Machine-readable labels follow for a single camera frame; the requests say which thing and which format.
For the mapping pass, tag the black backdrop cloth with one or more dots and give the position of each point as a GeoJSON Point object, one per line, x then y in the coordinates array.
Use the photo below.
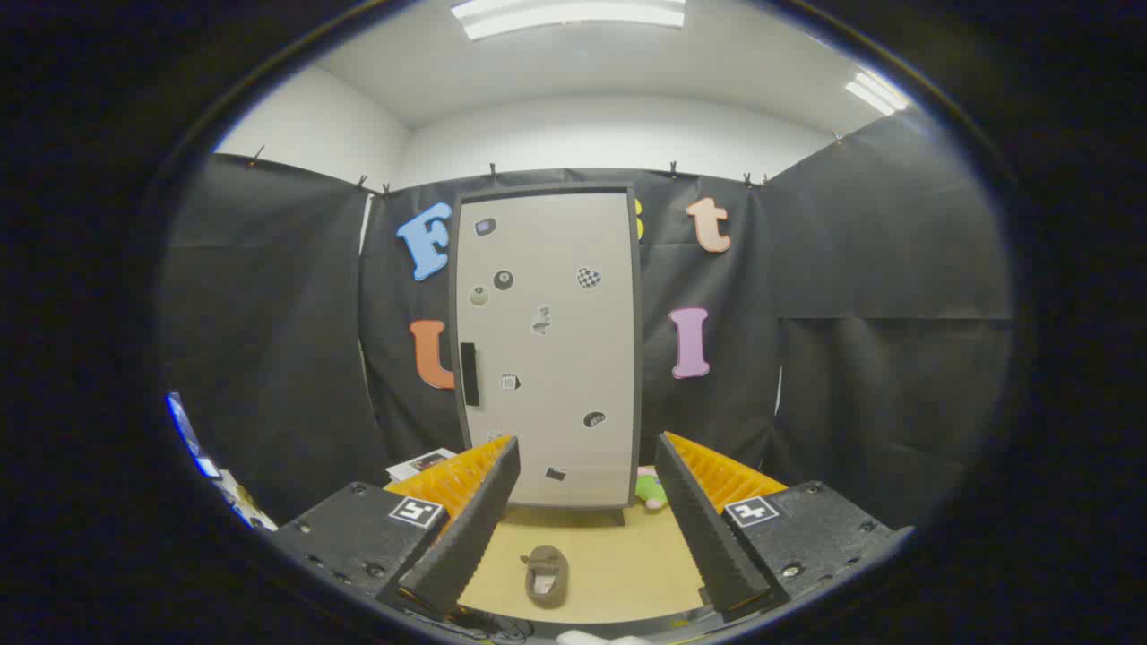
{"type": "Point", "coordinates": [851, 358]}

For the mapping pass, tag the white cluttered objects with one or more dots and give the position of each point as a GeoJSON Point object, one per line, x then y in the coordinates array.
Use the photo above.
{"type": "Point", "coordinates": [244, 506]}

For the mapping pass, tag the pink and green plush toy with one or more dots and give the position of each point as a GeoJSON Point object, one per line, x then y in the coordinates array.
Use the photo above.
{"type": "Point", "coordinates": [650, 488]}

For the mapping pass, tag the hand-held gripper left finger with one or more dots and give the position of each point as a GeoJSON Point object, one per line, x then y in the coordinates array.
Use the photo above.
{"type": "Point", "coordinates": [475, 528]}

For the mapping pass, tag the dark grey shoe cabinet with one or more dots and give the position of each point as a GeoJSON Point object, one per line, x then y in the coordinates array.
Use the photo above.
{"type": "Point", "coordinates": [638, 358]}

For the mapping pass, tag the small ceiling light panel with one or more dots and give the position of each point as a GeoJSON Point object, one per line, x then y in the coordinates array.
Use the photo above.
{"type": "Point", "coordinates": [876, 92]}

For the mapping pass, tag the brown fuzzy shoe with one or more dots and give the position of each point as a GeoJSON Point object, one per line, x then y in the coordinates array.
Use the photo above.
{"type": "Point", "coordinates": [546, 576]}

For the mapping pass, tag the long ceiling light panel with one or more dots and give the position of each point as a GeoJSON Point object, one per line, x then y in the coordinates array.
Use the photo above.
{"type": "Point", "coordinates": [573, 13]}

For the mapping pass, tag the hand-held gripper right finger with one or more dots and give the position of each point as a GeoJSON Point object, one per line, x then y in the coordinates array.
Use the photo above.
{"type": "Point", "coordinates": [708, 537]}

